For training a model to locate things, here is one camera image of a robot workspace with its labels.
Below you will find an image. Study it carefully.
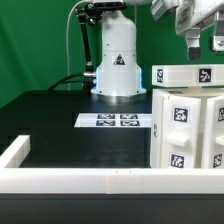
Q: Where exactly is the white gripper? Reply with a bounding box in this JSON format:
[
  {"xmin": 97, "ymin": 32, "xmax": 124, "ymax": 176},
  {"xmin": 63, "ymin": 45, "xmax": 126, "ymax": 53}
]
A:
[{"xmin": 175, "ymin": 0, "xmax": 224, "ymax": 60}]

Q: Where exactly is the white cabinet top block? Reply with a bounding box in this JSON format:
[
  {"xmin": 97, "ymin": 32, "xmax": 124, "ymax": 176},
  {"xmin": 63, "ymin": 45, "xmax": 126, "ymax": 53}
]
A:
[{"xmin": 152, "ymin": 64, "xmax": 224, "ymax": 87}]

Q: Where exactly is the white cabinet body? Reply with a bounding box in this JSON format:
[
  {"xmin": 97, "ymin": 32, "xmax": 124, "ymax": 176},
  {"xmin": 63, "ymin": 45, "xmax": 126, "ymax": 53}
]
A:
[{"xmin": 150, "ymin": 87, "xmax": 224, "ymax": 168}]

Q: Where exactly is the white cabinet door panel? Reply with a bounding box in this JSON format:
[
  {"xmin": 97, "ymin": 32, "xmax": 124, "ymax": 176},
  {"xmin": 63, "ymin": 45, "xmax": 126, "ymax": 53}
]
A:
[{"xmin": 160, "ymin": 96, "xmax": 201, "ymax": 169}]

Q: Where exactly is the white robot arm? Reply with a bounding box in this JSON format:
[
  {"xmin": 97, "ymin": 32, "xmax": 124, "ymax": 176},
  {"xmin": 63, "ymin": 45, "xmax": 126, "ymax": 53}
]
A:
[{"xmin": 85, "ymin": 0, "xmax": 224, "ymax": 101}]

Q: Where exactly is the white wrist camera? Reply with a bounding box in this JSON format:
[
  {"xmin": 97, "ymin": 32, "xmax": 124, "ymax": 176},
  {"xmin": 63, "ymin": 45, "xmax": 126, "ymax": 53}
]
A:
[{"xmin": 151, "ymin": 0, "xmax": 179, "ymax": 21}]

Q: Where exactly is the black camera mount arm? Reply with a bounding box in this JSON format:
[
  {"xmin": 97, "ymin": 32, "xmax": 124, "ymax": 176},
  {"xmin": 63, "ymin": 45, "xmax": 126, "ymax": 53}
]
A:
[{"xmin": 75, "ymin": 3, "xmax": 100, "ymax": 93}]

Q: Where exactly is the white cable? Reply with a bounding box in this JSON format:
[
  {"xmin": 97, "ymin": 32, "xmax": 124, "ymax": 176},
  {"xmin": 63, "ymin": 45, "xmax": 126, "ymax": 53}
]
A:
[{"xmin": 65, "ymin": 0, "xmax": 88, "ymax": 91}]

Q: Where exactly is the white marker base plate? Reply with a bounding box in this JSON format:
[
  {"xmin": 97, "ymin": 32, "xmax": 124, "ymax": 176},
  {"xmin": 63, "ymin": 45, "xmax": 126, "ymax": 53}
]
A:
[{"xmin": 74, "ymin": 113, "xmax": 152, "ymax": 128}]

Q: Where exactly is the black cable bundle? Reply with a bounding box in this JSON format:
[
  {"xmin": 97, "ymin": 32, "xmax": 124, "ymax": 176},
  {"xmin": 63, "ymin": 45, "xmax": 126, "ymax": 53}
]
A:
[{"xmin": 47, "ymin": 73, "xmax": 95, "ymax": 92}]

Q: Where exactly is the white U-shaped fence wall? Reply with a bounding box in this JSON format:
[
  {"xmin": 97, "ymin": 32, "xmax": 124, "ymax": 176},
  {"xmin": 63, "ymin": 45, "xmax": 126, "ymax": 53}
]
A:
[{"xmin": 0, "ymin": 135, "xmax": 224, "ymax": 194}]

